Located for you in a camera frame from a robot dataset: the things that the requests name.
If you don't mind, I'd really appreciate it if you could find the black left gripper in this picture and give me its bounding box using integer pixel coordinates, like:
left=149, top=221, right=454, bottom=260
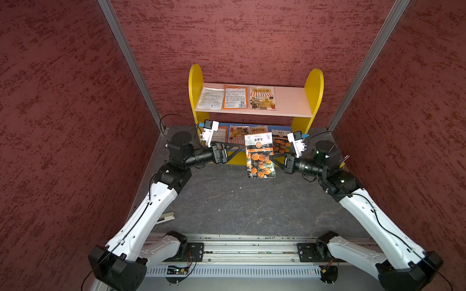
left=184, top=139, right=242, bottom=167

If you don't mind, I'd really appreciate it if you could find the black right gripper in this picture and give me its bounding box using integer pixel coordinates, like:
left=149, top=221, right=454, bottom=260
left=269, top=151, right=326, bottom=177

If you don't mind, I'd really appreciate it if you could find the marigold seed bag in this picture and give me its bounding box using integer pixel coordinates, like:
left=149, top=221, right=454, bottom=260
left=271, top=130, right=293, bottom=154
left=245, top=132, right=276, bottom=179

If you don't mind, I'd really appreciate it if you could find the orange bordered seed bag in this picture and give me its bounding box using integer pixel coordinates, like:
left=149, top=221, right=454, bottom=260
left=211, top=126, right=228, bottom=143
left=223, top=84, right=250, bottom=110

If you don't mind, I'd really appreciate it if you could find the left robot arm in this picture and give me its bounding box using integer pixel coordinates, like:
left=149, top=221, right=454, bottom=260
left=88, top=131, right=245, bottom=291

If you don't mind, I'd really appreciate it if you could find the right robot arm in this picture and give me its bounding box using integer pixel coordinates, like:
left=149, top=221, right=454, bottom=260
left=270, top=141, right=444, bottom=291

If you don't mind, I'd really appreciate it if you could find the yellow wooden shelf unit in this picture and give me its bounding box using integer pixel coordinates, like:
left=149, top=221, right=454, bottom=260
left=188, top=64, right=325, bottom=166

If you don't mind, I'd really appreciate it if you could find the white seed bag upper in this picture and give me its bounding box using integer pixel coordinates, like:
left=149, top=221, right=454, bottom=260
left=197, top=87, right=225, bottom=110

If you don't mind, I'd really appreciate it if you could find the white grey stapler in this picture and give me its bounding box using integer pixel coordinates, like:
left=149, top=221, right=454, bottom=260
left=156, top=212, right=175, bottom=224

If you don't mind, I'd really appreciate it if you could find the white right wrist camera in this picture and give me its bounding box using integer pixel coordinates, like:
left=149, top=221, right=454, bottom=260
left=287, top=131, right=308, bottom=158

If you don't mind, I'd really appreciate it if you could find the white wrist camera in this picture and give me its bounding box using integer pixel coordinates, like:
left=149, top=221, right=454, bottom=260
left=199, top=120, right=219, bottom=147
left=287, top=131, right=308, bottom=158

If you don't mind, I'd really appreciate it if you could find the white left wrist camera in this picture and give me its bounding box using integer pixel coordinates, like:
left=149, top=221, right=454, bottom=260
left=199, top=120, right=219, bottom=147

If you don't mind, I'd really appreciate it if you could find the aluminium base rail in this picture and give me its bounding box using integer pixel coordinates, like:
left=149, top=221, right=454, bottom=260
left=90, top=232, right=414, bottom=291

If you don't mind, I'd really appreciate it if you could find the aluminium corner post left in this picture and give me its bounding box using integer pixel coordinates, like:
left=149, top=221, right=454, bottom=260
left=98, top=0, right=165, bottom=133

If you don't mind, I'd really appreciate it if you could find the aluminium corner post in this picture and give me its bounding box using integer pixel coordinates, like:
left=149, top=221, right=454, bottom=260
left=98, top=0, right=165, bottom=133
left=327, top=0, right=410, bottom=132

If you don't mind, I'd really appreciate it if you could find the aluminium corner post right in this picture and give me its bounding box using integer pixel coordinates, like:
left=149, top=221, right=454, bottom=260
left=327, top=0, right=410, bottom=132

